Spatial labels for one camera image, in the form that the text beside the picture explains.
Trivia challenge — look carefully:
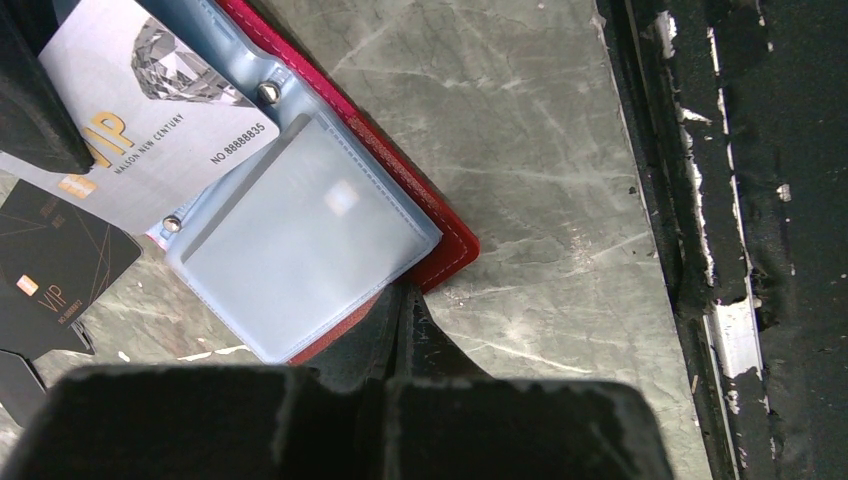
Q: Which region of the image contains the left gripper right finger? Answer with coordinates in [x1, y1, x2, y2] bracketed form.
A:
[384, 286, 673, 479]

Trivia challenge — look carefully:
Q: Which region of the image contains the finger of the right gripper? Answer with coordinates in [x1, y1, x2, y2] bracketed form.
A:
[1, 1, 94, 174]

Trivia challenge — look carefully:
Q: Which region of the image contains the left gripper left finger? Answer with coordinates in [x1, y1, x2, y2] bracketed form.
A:
[1, 285, 405, 479]

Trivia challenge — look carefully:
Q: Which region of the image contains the single silver VIP card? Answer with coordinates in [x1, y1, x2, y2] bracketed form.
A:
[1, 1, 279, 235]

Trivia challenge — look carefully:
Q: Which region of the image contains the single black VIP card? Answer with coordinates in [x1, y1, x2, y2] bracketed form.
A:
[1, 180, 142, 360]

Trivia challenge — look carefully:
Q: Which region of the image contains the red leather card holder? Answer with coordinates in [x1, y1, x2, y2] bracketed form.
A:
[134, 1, 474, 364]

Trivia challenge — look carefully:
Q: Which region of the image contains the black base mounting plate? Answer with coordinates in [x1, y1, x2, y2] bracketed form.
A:
[597, 1, 847, 479]

